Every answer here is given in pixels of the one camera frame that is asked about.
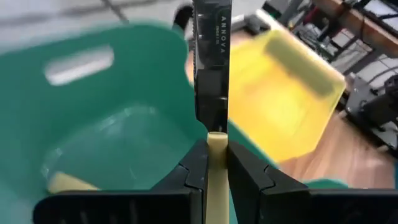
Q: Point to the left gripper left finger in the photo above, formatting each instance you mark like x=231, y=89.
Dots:
x=180, y=186

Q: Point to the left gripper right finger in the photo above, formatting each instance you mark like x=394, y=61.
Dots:
x=264, y=193

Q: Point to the yellow translucent plastic tray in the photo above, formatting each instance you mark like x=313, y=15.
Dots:
x=280, y=109

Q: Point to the black background machine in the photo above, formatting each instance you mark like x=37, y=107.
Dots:
x=379, y=109

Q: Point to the wooden background desk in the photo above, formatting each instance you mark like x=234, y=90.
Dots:
x=373, y=34

